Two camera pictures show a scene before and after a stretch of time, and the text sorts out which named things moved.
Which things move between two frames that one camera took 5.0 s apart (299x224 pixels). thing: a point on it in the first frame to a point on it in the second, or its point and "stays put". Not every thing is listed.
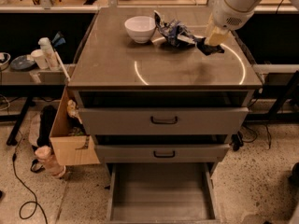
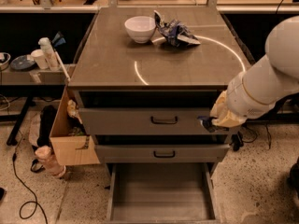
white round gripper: (229, 16) to (242, 101)
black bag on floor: (47, 116) stays put
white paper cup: (39, 56) stays put
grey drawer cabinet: (164, 113) stays put
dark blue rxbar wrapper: (208, 49) to (207, 124)
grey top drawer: (163, 120) stays put
